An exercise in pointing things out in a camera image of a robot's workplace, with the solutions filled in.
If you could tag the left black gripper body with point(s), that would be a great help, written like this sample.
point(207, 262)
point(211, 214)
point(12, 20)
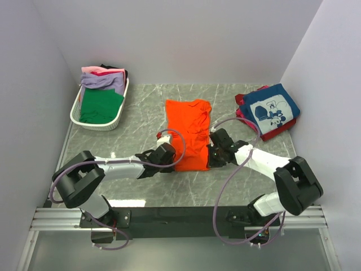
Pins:
point(167, 169)

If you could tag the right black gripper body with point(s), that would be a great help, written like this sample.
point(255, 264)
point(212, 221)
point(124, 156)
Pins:
point(215, 160)

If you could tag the orange t shirt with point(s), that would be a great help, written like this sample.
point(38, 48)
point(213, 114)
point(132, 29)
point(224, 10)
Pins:
point(188, 123)

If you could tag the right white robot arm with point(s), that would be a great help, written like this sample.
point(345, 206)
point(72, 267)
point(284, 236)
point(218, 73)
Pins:
point(297, 187)

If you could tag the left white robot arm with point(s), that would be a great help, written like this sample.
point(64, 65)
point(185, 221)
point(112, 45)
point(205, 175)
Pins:
point(77, 181)

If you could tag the pink folded shirt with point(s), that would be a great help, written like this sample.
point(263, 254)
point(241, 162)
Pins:
point(245, 118)

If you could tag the red folded shirt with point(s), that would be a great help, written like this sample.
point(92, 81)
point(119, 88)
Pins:
point(271, 134)

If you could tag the blue cartoon print shirt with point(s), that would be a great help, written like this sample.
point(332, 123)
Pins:
point(270, 108)

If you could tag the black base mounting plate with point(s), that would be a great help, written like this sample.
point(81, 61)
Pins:
point(172, 222)

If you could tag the green shirt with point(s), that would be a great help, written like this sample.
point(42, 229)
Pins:
point(100, 106)

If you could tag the lavender shirt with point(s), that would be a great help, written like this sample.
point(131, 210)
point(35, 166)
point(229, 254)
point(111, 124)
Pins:
point(112, 81)

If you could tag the white perforated basket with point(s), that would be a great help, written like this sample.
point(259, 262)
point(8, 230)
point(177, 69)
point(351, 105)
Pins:
point(76, 113)

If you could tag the magenta shirt in basket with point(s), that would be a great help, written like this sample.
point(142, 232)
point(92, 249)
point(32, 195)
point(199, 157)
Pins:
point(101, 73)

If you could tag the black garment in basket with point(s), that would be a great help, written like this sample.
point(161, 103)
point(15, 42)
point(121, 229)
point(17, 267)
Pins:
point(108, 66)

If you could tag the light pink shirt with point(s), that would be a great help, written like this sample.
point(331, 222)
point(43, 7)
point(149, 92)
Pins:
point(90, 69)

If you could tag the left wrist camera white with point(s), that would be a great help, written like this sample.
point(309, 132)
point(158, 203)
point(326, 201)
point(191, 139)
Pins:
point(161, 139)

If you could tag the aluminium rail frame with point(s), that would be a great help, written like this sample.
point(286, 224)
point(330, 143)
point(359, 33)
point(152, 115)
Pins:
point(287, 242)

